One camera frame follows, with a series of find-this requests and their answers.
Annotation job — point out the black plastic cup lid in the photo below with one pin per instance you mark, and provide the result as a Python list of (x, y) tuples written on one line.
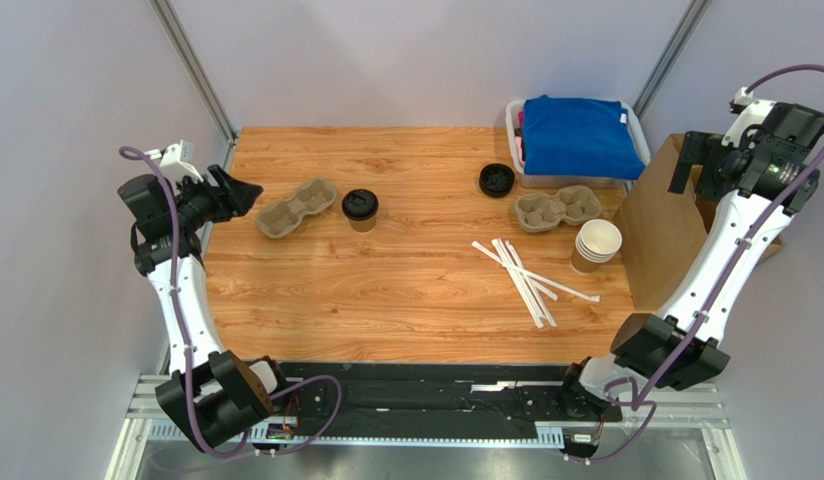
[(360, 204)]

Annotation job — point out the white plastic basket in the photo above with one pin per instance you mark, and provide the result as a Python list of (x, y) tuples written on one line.
[(514, 120)]

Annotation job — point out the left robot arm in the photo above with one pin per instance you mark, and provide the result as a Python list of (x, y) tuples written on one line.
[(212, 395)]

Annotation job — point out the blue folded cloth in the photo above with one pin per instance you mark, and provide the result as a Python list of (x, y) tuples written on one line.
[(578, 137)]

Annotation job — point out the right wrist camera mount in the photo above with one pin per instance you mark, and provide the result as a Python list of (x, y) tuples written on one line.
[(749, 111)]

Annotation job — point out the brown paper bag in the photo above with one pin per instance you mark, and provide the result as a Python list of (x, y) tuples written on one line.
[(663, 232)]

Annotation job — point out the aluminium frame rail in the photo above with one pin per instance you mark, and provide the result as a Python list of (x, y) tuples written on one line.
[(692, 437)]

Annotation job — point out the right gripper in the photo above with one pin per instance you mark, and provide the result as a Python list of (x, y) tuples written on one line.
[(701, 154)]

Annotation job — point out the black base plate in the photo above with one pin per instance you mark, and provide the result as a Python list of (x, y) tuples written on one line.
[(443, 403)]

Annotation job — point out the white wrapped straw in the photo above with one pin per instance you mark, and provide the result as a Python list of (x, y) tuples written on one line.
[(549, 320), (502, 256), (552, 283)]

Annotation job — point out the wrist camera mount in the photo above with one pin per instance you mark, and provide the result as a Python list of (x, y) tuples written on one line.
[(749, 111), (175, 162)]

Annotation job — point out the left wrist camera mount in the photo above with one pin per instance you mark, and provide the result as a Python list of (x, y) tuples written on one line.
[(175, 162)]

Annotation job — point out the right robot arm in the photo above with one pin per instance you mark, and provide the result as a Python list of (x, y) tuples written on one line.
[(759, 175)]

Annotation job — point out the brown paper coffee cup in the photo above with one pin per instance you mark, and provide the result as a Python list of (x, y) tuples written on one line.
[(363, 225)]

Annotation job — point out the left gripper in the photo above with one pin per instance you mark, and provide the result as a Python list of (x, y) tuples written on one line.
[(237, 198)]

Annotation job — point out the cardboard cup carrier tray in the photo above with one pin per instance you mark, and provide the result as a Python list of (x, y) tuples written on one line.
[(542, 212)]

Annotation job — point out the stack of black lids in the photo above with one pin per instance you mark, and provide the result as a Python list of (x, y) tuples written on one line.
[(496, 180)]

